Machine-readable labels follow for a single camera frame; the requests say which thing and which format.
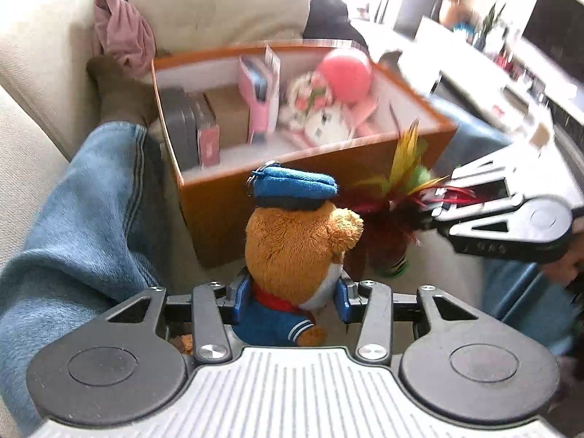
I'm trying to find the red feather toy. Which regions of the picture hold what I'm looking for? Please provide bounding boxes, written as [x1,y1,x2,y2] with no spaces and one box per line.
[337,118,476,279]

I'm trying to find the brown bear plush blue hat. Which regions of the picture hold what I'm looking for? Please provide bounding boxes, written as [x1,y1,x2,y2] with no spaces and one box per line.
[233,162,364,347]

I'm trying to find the brown photo card box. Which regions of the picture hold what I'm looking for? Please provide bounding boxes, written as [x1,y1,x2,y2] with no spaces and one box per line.
[187,92,220,168]

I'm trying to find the dark grey box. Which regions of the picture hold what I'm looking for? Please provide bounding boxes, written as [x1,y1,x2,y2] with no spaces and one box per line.
[160,87,199,171]

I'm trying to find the white crochet bunny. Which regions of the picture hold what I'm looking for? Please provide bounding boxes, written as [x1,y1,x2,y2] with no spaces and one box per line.
[278,71,354,146]

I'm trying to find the pink ball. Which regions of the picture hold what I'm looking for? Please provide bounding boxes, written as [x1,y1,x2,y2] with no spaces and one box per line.
[317,47,373,104]

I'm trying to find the person's right hand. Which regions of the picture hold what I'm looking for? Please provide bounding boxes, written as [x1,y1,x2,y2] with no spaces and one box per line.
[541,233,584,288]

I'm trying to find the orange storage box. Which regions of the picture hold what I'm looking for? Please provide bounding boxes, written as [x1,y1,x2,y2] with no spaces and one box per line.
[151,40,456,269]

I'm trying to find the person's left leg jeans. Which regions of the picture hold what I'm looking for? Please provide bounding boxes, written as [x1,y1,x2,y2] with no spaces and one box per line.
[1,122,170,435]

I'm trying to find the white coffee table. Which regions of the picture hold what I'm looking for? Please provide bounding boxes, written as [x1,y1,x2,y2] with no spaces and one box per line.
[364,15,584,157]

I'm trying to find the black tv screen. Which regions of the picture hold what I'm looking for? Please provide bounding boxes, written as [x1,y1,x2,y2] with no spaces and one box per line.
[523,0,584,82]

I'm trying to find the brown cardboard box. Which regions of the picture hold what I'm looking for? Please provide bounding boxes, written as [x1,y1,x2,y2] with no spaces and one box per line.
[204,85,249,149]

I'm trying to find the person's brown sock foot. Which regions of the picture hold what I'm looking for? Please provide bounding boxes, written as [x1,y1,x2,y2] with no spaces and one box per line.
[86,54,158,128]

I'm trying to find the black clothing pile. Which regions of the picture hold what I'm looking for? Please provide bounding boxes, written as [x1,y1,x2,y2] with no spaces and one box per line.
[302,0,368,53]

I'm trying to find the pink velvet cloth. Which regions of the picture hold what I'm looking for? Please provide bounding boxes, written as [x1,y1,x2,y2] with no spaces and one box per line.
[92,0,156,78]

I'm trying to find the beige cushion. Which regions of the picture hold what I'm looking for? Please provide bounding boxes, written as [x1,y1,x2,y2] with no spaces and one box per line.
[129,0,311,53]

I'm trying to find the beige sofa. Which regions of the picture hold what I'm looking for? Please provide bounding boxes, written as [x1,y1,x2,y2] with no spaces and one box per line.
[1,0,483,307]

